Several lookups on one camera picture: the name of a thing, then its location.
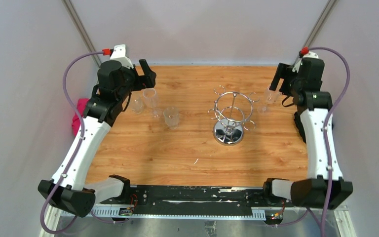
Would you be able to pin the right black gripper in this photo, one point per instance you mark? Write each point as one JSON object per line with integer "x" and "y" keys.
{"x": 284, "y": 70}

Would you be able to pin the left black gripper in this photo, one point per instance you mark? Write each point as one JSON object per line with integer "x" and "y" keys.
{"x": 144, "y": 81}

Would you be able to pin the patterned clear wine glass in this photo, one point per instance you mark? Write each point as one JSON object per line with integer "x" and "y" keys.
{"x": 137, "y": 105}

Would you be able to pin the clear wine glass back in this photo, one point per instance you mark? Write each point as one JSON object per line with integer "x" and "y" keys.
{"x": 269, "y": 98}

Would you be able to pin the chrome wine glass rack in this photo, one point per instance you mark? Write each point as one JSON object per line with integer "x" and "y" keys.
{"x": 232, "y": 113}

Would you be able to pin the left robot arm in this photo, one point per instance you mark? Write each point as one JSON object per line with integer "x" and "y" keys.
{"x": 85, "y": 144}

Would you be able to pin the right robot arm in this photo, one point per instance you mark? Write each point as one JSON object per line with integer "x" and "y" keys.
{"x": 317, "y": 137}

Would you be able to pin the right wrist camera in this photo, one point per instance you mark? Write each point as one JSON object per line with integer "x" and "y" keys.
{"x": 304, "y": 53}

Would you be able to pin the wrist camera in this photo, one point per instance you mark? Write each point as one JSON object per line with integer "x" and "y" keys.
{"x": 118, "y": 53}
{"x": 304, "y": 53}

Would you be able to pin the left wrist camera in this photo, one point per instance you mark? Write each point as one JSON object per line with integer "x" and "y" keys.
{"x": 118, "y": 53}

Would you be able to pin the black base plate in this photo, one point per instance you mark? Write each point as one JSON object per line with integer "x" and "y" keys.
{"x": 199, "y": 201}

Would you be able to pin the aluminium frame rail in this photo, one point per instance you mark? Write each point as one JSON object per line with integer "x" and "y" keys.
{"x": 113, "y": 211}

